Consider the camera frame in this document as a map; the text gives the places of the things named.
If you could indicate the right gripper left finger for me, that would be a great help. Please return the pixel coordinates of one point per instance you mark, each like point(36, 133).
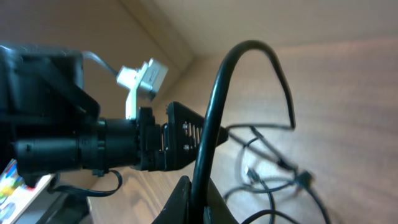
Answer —
point(175, 211)

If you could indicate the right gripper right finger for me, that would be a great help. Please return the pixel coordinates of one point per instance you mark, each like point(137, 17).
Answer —
point(216, 211)

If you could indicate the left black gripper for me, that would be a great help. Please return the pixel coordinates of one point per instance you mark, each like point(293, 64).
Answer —
point(184, 130)

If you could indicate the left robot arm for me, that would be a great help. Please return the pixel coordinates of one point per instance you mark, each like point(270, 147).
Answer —
point(50, 124)

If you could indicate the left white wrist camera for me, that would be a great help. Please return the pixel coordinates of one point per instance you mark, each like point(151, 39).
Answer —
point(144, 83)

